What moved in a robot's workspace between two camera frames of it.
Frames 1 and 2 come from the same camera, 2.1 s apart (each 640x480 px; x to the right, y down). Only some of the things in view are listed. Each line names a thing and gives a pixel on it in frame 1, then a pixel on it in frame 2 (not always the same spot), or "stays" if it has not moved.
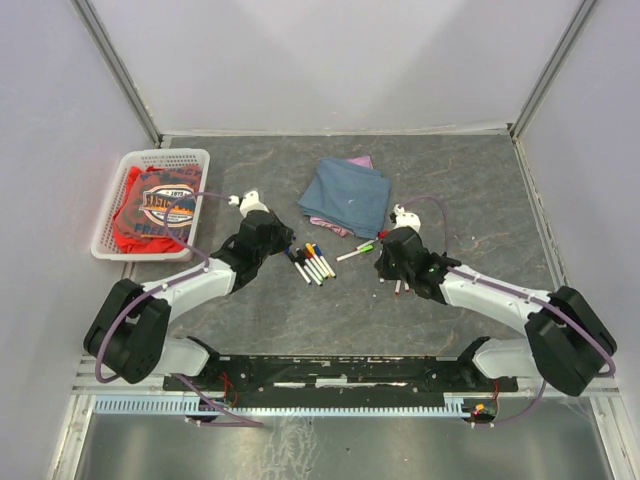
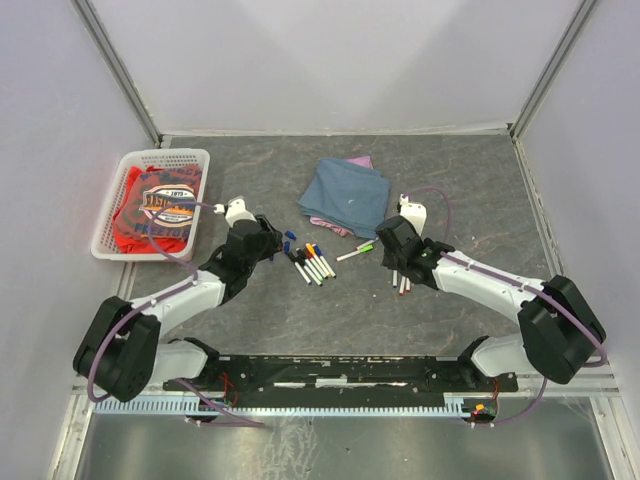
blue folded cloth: [349, 195] stays
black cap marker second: [302, 259] stays
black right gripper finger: [380, 265] -> [391, 258]
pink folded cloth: [360, 160] stays
